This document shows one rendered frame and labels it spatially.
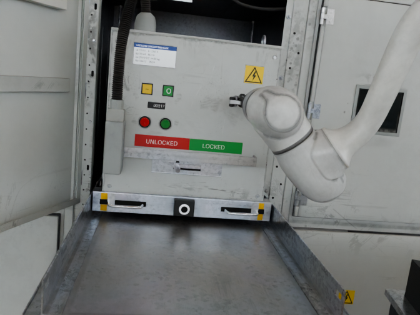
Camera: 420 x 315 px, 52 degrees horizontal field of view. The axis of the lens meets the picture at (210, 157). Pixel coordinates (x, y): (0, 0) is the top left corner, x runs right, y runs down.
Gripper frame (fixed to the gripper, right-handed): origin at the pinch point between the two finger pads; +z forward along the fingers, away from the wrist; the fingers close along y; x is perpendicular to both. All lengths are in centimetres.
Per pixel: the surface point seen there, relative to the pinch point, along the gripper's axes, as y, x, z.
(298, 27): 18.5, 23.7, 17.3
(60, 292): -40, -38, -43
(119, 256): -31, -38, -24
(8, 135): -62, -15, -6
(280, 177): 19.1, -25.9, 17.3
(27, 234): -63, -50, 15
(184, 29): -14, 27, 95
